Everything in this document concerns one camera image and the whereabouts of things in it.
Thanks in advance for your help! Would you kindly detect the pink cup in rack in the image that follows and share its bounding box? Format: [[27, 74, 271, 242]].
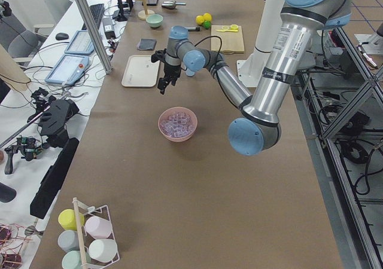
[[84, 216, 113, 239]]

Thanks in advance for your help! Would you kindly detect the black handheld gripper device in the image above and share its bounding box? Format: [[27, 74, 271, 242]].
[[27, 87, 79, 148]]

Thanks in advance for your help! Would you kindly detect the yellow cup in rack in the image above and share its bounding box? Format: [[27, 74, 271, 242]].
[[58, 209, 77, 231]]

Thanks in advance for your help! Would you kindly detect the aluminium frame post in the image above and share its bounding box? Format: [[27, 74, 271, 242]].
[[74, 0, 112, 75]]

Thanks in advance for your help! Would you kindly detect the black keyboard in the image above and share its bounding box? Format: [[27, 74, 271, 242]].
[[89, 4, 105, 29]]

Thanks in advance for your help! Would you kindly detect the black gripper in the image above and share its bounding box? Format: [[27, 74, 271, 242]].
[[157, 62, 181, 94]]

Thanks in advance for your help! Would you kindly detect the yellow plastic knife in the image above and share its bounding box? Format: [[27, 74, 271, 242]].
[[215, 28, 239, 32]]

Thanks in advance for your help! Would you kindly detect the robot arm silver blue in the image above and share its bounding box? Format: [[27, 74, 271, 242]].
[[151, 0, 352, 155]]

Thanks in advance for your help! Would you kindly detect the grey office chair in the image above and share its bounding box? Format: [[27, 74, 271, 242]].
[[1, 16, 54, 69]]

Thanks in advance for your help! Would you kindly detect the grey cup in rack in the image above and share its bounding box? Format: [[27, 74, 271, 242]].
[[57, 230, 80, 253]]

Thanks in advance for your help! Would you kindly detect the mint green bowl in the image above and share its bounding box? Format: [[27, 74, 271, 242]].
[[146, 14, 163, 29]]

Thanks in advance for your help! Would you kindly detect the wooden cutting board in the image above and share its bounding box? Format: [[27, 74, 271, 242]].
[[211, 24, 245, 54]]

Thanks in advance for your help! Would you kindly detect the blue teach pendant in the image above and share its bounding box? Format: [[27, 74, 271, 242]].
[[45, 54, 89, 85], [64, 30, 95, 56]]

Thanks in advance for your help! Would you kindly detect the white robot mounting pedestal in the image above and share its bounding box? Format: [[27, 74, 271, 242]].
[[237, 0, 284, 88]]

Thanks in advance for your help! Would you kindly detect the white wire cup rack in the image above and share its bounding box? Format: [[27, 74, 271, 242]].
[[72, 197, 120, 268]]

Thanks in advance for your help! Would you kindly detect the light blue plastic cup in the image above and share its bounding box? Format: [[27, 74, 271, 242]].
[[186, 69, 195, 77]]

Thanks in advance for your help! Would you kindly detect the blue teach pendant far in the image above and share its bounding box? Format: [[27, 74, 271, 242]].
[[64, 30, 95, 56]]

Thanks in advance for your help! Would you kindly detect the green lime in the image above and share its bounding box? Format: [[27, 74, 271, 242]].
[[203, 21, 211, 29]]

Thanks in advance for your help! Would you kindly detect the steel ice scoop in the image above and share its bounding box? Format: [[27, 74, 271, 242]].
[[161, 1, 187, 10]]

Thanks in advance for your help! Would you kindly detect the yellow lemon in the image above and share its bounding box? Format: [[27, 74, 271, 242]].
[[195, 15, 205, 25], [203, 13, 212, 22]]

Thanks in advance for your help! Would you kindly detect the mint cup in rack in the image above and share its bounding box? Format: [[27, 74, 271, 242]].
[[61, 250, 82, 269]]

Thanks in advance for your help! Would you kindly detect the black long bar device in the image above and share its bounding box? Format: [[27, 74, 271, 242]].
[[29, 137, 79, 219]]

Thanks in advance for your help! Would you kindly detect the pink bowl of ice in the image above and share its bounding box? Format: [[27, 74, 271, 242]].
[[157, 107, 198, 142]]

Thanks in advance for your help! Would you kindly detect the white cup in rack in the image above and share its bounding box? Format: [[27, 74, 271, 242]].
[[88, 239, 118, 263]]

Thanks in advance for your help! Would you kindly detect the black computer mouse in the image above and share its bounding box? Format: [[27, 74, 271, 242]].
[[55, 32, 69, 41]]

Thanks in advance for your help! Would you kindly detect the blue teach pendant near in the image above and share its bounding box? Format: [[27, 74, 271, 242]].
[[45, 54, 89, 85]]

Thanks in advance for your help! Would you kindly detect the beige rectangular tray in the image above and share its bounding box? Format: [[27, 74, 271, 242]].
[[121, 55, 160, 88]]

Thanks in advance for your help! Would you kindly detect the folded dark grey cloth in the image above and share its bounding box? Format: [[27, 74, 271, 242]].
[[136, 38, 157, 51]]

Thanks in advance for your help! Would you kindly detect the small black box device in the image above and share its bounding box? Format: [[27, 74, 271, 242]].
[[102, 17, 116, 39]]

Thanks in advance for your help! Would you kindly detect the wooden cup tree stand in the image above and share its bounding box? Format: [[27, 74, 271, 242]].
[[132, 0, 156, 20]]

